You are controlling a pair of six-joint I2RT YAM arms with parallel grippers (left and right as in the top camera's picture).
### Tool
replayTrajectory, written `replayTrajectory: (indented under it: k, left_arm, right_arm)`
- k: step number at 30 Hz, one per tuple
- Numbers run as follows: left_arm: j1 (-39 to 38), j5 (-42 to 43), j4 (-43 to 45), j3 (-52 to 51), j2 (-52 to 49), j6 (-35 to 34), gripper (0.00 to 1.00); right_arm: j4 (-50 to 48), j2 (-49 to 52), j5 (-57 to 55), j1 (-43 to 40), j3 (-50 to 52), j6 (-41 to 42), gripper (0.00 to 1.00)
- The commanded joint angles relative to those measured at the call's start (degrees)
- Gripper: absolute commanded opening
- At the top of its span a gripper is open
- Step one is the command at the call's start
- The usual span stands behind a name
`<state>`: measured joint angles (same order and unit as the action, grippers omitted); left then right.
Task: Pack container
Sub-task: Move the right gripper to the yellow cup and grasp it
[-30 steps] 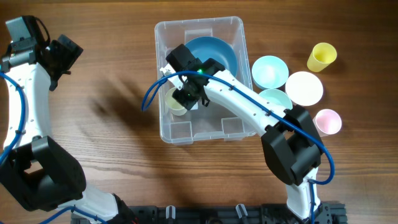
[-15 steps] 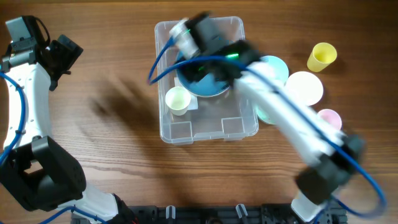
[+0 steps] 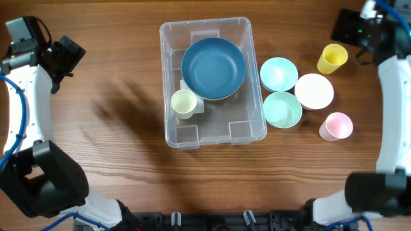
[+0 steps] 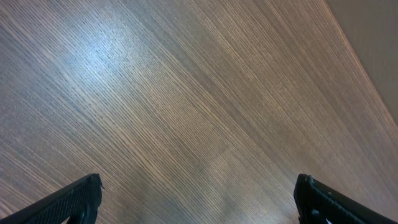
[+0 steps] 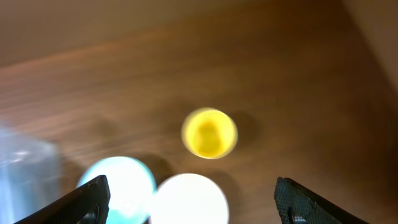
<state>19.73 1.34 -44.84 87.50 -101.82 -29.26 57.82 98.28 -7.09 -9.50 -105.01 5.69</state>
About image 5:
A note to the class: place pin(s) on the light blue plastic bowl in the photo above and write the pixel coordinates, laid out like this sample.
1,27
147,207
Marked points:
131,185

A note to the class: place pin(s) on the clear plastic storage bin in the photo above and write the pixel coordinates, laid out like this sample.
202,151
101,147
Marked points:
30,175

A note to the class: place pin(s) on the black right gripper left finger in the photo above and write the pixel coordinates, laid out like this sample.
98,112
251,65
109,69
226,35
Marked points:
88,203

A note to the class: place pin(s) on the pink plastic bowl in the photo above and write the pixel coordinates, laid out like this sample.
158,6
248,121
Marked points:
189,198

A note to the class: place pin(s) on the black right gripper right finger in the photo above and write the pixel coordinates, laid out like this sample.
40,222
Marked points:
297,204

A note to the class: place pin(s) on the yellow plastic cup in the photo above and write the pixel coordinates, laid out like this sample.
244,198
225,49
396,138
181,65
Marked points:
209,133

